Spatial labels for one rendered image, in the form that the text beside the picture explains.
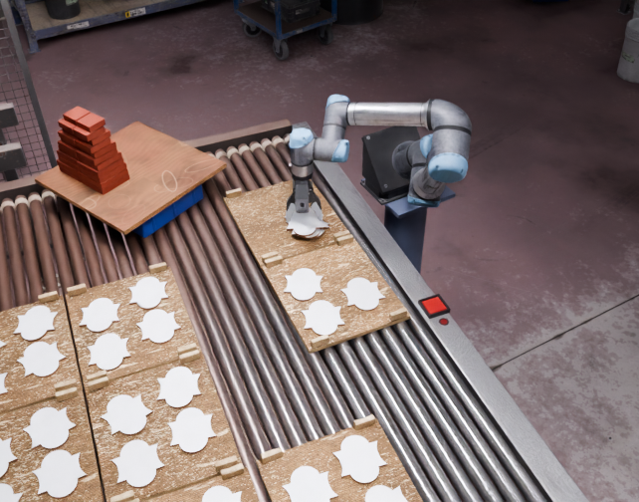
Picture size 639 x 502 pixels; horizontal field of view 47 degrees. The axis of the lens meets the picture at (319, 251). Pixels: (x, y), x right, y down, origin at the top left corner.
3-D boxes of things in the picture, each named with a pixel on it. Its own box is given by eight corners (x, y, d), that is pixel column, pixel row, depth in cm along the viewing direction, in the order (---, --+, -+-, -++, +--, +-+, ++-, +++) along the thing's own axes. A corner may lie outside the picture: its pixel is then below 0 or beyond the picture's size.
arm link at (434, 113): (472, 90, 223) (321, 91, 242) (468, 125, 222) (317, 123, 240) (478, 105, 234) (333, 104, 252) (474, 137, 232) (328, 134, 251)
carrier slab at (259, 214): (309, 178, 291) (309, 175, 290) (352, 240, 263) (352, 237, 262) (223, 201, 281) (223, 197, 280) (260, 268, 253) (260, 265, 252)
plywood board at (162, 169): (137, 124, 304) (136, 121, 303) (227, 166, 280) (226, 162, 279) (35, 182, 275) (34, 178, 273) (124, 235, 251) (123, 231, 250)
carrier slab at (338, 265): (353, 241, 263) (354, 238, 262) (410, 319, 235) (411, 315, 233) (261, 270, 252) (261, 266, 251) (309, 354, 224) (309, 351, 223)
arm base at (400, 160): (421, 138, 290) (433, 131, 281) (431, 175, 290) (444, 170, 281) (387, 145, 285) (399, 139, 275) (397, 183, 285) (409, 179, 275)
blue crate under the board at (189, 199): (150, 169, 297) (146, 148, 291) (206, 198, 283) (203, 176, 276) (89, 208, 279) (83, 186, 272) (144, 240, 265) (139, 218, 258)
